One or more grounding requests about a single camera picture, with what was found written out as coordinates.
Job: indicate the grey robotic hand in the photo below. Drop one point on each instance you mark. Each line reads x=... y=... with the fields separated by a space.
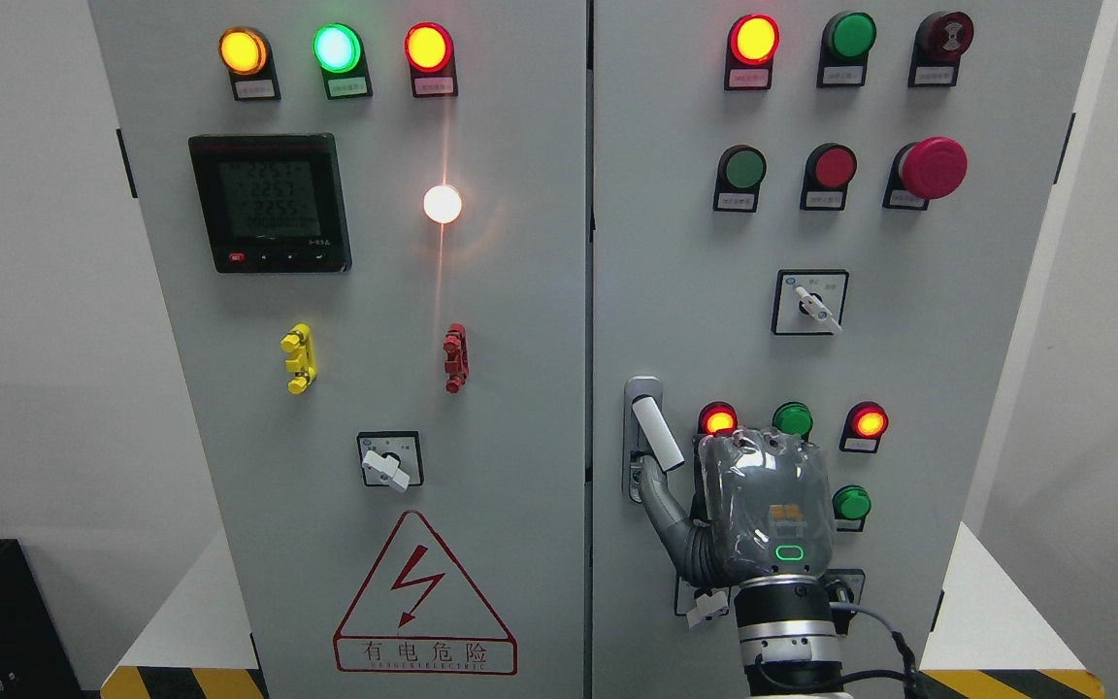
x=768 y=505

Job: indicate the silver door handle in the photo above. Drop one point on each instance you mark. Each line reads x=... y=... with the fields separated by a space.
x=646 y=433

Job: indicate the black silver robot forearm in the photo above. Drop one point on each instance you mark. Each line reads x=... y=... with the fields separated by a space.
x=788 y=642

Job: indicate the grey right cabinet door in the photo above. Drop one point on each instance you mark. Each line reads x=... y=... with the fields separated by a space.
x=813 y=224

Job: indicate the grey cabinet door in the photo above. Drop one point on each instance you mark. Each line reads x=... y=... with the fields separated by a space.
x=504 y=459
x=813 y=224

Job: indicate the grey left cabinet door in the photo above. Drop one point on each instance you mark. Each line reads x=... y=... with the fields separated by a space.
x=504 y=459

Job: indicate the red indicator light left door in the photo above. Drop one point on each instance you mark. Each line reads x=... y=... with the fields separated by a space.
x=429 y=50

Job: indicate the green push button lower right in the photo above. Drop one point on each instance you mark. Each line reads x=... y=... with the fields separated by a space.
x=851 y=506

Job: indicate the green push button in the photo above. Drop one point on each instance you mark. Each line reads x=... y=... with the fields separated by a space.
x=851 y=506
x=740 y=173

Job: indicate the green indicator middle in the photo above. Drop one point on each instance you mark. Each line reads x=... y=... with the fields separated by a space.
x=794 y=418

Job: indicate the red lit indicator left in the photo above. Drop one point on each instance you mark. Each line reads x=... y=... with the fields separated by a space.
x=717 y=417

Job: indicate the red lit indicator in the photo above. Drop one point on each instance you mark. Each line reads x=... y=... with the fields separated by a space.
x=863 y=428
x=717 y=417

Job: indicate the red lit indicator right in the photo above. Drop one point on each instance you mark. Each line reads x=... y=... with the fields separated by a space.
x=863 y=428

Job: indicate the white platform with hazard stripes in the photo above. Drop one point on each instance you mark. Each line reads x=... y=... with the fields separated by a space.
x=989 y=640

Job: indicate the green push button upper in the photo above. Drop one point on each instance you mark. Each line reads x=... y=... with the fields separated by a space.
x=740 y=173

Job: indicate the red push button upper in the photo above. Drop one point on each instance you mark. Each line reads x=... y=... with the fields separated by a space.
x=828 y=173

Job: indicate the red terminal connector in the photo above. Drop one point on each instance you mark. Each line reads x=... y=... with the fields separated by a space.
x=456 y=362

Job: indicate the red electric hazard sign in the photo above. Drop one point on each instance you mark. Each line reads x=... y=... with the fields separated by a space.
x=418 y=611

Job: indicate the red emergency stop button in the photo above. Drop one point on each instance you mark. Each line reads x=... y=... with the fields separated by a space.
x=924 y=171

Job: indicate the white indicator light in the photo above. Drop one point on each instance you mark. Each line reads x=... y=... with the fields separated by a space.
x=442 y=203

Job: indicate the red indicator light top right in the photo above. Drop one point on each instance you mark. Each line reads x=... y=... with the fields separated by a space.
x=751 y=45

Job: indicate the green indicator light top right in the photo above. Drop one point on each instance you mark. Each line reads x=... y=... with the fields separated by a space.
x=845 y=44

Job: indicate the yellow terminal connector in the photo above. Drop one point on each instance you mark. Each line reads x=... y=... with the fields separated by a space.
x=297 y=346

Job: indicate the dark red buzzer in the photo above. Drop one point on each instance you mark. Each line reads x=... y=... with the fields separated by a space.
x=940 y=41

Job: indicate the black digital power meter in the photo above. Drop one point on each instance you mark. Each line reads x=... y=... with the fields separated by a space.
x=272 y=203

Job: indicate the green lit indicator light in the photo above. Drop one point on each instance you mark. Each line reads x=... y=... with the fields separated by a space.
x=340 y=55

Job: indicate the yellow indicator light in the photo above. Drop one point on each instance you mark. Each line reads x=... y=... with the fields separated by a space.
x=249 y=59

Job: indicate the black rotary knob switch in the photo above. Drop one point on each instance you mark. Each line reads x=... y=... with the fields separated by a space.
x=843 y=586

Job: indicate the lower white selector switch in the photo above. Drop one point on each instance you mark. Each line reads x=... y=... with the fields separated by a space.
x=699 y=606

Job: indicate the upper right selector switch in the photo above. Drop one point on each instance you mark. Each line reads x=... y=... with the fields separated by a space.
x=809 y=302

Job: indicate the left door selector switch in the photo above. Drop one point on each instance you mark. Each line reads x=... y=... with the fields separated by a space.
x=391 y=459

